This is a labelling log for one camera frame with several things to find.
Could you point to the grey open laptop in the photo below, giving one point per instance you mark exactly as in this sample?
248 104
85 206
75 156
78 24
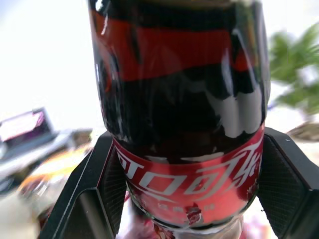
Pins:
27 129

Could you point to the yellow and white package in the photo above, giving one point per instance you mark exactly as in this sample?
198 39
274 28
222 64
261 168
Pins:
42 179

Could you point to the green plant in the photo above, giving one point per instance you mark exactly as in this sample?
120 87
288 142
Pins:
296 67

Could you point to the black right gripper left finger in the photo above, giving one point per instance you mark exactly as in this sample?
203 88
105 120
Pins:
82 199

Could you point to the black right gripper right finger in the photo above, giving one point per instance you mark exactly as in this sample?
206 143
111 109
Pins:
289 189

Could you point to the cola bottle with red label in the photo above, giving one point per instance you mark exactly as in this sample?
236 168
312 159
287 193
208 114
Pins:
179 99

